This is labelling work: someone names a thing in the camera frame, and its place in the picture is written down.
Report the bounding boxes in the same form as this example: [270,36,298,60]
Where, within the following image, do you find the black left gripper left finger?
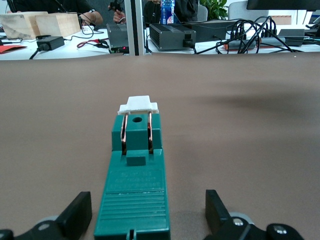
[0,191,93,240]

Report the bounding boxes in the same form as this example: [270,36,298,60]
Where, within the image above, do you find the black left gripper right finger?
[203,189,306,240]

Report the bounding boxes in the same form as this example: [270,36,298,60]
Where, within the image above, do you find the green knife load switch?
[93,95,172,240]

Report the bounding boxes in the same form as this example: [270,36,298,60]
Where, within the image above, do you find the circuit board red LED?
[109,45,130,55]

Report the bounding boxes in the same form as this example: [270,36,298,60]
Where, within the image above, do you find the red black clip leads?
[76,38,111,50]

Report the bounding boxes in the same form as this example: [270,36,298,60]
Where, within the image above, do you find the grey multiport hub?
[225,36,288,51]

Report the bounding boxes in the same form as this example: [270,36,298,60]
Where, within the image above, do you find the black power adapter brick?
[36,36,66,52]

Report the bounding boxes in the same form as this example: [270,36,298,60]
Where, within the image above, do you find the red paper sheet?
[0,44,28,55]

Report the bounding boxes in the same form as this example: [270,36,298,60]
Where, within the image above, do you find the flat black equipment case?
[184,19,239,44]

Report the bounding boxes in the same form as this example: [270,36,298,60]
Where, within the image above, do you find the ribbed grey power supply box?
[148,23,197,52]

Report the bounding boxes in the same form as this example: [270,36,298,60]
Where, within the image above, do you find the dark grey power supply box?
[106,22,130,50]

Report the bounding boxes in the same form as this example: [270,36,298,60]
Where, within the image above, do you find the small grey metal box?
[276,28,306,47]

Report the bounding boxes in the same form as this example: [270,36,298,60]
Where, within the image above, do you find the large pale wooden block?
[0,11,49,41]

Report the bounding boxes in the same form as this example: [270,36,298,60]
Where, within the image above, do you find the white office chair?
[228,0,249,21]

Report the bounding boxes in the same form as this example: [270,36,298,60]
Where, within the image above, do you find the green potted plant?
[199,0,229,21]

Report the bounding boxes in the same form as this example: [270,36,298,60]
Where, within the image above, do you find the seated person dark clothes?
[107,0,200,25]
[11,0,104,26]

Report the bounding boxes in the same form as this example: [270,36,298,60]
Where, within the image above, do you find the blue drink bottle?
[160,0,176,25]

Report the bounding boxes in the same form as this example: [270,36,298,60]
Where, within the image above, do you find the black computer monitor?
[246,0,320,12]

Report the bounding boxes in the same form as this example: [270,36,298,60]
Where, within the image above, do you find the black cable tangle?
[215,15,302,55]

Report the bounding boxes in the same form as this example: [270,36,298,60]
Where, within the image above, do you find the aluminium camera post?
[123,0,146,57]

